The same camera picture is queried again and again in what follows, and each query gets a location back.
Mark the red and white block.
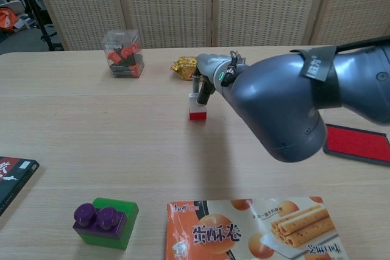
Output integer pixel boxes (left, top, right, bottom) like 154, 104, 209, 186
188, 92, 208, 121

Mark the woven folding screen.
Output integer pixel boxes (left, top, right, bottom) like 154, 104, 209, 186
29, 0, 390, 51

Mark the orange egg roll snack package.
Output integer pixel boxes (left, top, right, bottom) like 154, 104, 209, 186
165, 195, 348, 260

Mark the dark box with palace print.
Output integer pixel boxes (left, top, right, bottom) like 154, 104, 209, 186
0, 156, 40, 217

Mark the black tripod stand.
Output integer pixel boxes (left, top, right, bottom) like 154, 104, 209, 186
26, 0, 65, 51

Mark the orange and white bag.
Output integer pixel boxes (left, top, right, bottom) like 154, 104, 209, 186
0, 7, 24, 32

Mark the gold foil snack package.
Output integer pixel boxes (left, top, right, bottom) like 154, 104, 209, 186
169, 55, 200, 82

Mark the red ink pad clear lid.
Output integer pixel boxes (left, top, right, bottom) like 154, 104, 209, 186
322, 122, 390, 167

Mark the green and purple toy block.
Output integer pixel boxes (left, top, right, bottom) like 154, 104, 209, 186
72, 197, 140, 251

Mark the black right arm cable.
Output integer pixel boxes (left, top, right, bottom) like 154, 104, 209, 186
335, 36, 390, 53

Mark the clear box of red-black items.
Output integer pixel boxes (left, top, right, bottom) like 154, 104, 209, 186
102, 29, 146, 80

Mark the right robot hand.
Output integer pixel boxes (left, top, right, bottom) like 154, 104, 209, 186
191, 53, 230, 105

